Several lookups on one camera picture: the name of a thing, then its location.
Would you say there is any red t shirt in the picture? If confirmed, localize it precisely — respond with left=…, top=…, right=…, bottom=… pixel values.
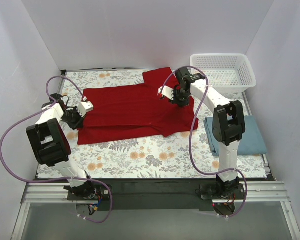
left=77, top=67, right=199, bottom=145

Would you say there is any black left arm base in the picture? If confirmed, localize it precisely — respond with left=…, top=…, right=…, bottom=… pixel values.
left=63, top=183, right=112, bottom=201

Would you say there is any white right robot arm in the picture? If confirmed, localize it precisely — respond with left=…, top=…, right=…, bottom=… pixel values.
left=171, top=66, right=246, bottom=199

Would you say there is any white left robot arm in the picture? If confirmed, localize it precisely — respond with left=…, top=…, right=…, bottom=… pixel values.
left=26, top=93, right=97, bottom=200

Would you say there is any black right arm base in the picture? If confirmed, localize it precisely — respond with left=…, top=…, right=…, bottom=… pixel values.
left=198, top=179, right=245, bottom=200

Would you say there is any white plastic basket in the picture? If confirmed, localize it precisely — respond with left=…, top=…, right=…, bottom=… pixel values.
left=190, top=53, right=257, bottom=94

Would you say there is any floral patterned table mat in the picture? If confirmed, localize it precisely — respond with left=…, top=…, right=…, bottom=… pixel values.
left=36, top=69, right=269, bottom=180

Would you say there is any folded blue t shirt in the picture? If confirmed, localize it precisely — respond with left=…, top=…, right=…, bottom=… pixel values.
left=203, top=115, right=268, bottom=157

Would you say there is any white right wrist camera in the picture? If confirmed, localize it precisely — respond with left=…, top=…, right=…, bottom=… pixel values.
left=157, top=85, right=174, bottom=101

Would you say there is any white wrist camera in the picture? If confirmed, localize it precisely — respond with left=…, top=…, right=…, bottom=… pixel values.
left=157, top=85, right=174, bottom=101
left=77, top=101, right=94, bottom=117

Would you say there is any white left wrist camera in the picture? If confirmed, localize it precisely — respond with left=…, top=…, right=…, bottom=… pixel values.
left=77, top=101, right=94, bottom=117

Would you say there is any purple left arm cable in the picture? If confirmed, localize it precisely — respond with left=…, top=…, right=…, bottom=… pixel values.
left=0, top=76, right=115, bottom=224

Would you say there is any aluminium mounting rail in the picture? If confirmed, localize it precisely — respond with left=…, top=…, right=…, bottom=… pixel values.
left=21, top=181, right=290, bottom=203

